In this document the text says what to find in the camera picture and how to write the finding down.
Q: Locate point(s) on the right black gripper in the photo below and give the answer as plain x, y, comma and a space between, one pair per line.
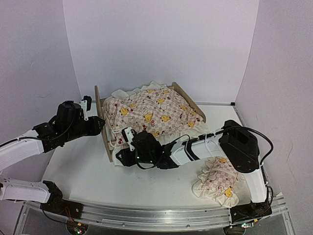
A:
126, 160

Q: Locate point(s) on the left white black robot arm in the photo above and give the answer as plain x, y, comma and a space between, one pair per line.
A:
70, 122

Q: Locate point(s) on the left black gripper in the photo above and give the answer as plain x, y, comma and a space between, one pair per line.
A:
94, 130

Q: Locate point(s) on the duck print ruffled bed cover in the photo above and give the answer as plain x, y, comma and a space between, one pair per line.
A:
151, 115

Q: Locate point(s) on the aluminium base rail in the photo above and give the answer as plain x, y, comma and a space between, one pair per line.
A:
33, 220

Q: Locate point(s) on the duck print ruffled pillow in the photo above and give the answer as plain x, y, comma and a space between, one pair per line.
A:
219, 182

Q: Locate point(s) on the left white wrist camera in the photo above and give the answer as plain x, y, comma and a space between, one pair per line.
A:
85, 104

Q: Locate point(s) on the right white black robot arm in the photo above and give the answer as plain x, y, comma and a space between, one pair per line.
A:
238, 143

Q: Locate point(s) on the wooden pet bed frame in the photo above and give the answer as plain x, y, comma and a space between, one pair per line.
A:
102, 115

